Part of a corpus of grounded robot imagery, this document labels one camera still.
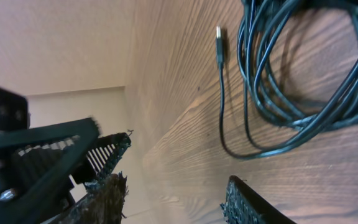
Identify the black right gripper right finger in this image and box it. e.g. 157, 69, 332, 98
220, 175, 295, 224

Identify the black USB-C cable silver plug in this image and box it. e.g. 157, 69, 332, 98
237, 1, 358, 131

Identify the black USB-A cable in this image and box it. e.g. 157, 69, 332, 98
215, 25, 358, 161

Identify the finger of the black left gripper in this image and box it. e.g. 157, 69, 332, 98
84, 133, 131, 190
0, 118, 99, 223

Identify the brown cardboard backdrop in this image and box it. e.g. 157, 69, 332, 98
0, 0, 135, 95

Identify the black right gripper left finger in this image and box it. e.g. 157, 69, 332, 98
51, 173, 128, 224

